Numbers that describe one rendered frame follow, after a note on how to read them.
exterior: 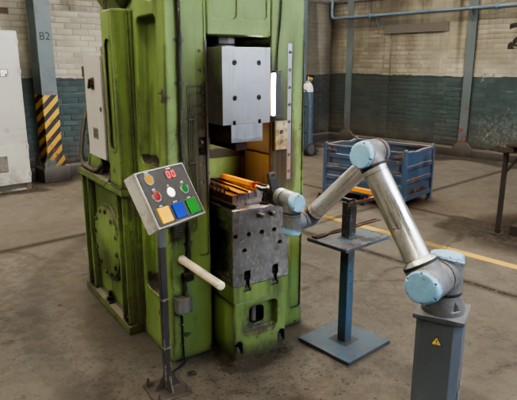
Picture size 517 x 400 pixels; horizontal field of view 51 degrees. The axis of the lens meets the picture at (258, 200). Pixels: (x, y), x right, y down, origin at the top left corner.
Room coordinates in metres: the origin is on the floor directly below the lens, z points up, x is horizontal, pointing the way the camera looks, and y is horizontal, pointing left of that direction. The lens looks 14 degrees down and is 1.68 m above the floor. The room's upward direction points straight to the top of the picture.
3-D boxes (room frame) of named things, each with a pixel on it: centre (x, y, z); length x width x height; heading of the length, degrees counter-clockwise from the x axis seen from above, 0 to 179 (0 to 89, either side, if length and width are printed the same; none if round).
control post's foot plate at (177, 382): (2.55, 0.49, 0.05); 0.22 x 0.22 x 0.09; 33
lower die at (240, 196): (3.10, 0.18, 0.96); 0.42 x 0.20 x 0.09; 33
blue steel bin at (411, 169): (6.82, -1.52, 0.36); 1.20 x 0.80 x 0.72; 48
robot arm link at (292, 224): (2.62, -0.17, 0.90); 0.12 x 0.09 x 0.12; 139
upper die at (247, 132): (3.10, 0.18, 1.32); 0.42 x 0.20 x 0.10; 33
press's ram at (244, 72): (3.13, 0.14, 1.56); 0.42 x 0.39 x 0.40; 33
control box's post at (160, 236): (2.56, 0.48, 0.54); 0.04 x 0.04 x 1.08; 33
